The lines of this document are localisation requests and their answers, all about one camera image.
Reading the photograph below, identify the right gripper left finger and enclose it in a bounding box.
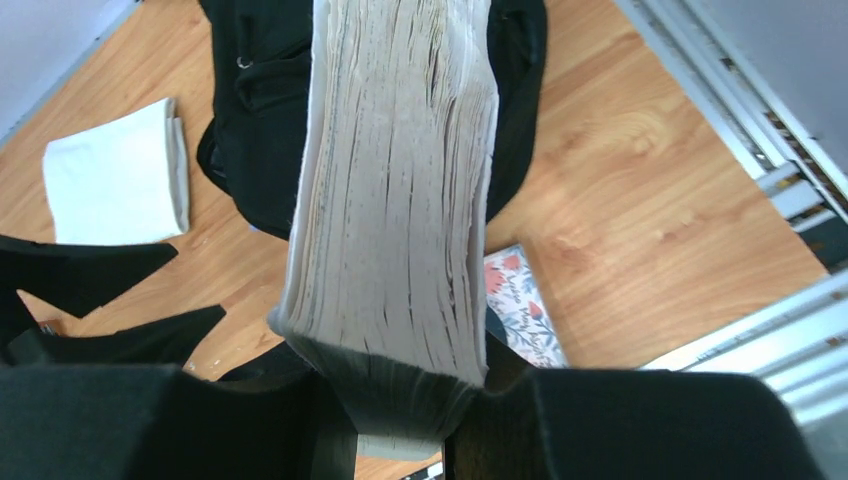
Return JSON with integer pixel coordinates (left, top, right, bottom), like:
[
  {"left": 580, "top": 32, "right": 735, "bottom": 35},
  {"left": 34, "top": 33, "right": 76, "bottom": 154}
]
[{"left": 1, "top": 366, "right": 357, "bottom": 479}]

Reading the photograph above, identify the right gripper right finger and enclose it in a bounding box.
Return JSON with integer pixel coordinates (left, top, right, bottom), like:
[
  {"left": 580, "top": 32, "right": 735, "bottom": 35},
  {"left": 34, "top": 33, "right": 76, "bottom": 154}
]
[{"left": 445, "top": 369, "right": 821, "bottom": 479}]

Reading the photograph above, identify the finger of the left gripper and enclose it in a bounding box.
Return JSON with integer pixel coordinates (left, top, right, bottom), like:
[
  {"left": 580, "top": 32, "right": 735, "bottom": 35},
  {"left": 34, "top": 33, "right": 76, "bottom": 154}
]
[
  {"left": 1, "top": 305, "right": 226, "bottom": 366},
  {"left": 1, "top": 236, "right": 178, "bottom": 318}
]

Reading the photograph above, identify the black student backpack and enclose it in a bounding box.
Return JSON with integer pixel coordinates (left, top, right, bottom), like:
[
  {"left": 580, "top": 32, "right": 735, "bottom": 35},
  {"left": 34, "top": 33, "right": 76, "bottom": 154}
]
[{"left": 196, "top": 0, "right": 548, "bottom": 240}]

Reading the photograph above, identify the purple treehouse book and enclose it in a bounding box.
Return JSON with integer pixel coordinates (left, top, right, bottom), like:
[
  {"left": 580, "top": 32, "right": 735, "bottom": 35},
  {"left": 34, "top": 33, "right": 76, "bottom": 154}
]
[{"left": 268, "top": 1, "right": 499, "bottom": 461}]

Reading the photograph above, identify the folded white cloth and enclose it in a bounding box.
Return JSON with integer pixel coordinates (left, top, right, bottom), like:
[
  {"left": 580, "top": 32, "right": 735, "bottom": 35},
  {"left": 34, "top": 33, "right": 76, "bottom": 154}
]
[{"left": 43, "top": 97, "right": 190, "bottom": 246}]

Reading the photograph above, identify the Little Women book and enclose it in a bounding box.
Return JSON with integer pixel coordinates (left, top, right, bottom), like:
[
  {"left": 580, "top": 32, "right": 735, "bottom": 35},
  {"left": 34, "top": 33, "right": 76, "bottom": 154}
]
[{"left": 484, "top": 245, "right": 569, "bottom": 368}]

